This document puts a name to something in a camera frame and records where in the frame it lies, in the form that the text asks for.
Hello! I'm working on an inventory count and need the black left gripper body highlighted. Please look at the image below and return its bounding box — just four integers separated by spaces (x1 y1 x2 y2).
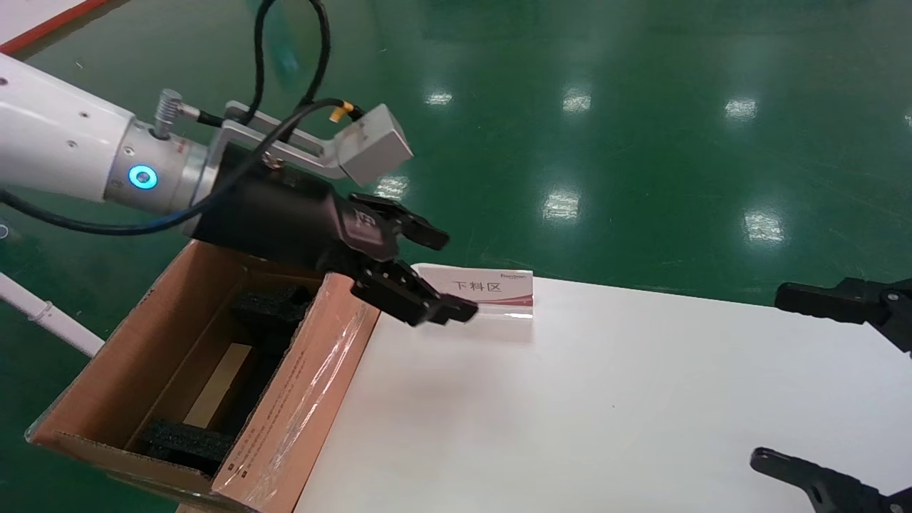
189 146 400 279

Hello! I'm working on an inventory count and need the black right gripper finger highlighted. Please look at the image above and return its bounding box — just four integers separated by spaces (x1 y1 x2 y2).
748 449 912 513
774 278 912 356

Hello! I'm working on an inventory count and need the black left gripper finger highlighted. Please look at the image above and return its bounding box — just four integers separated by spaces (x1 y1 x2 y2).
349 192 451 252
351 260 480 328

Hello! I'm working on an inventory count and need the small cardboard box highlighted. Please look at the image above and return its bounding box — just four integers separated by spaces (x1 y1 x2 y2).
184 343 254 428

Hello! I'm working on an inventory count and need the large open cardboard box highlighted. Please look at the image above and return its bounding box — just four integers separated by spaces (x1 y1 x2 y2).
25 239 382 513

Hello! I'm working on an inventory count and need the acrylic sign with red print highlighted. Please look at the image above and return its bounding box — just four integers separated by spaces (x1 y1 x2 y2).
413 264 535 318

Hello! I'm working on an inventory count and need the white pipe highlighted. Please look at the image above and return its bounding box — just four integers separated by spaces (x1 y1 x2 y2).
0 274 106 357

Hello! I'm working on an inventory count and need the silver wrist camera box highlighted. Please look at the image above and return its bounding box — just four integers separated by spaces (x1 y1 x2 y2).
217 102 415 187

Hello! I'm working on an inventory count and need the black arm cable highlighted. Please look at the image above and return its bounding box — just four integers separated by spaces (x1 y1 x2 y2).
0 0 357 236

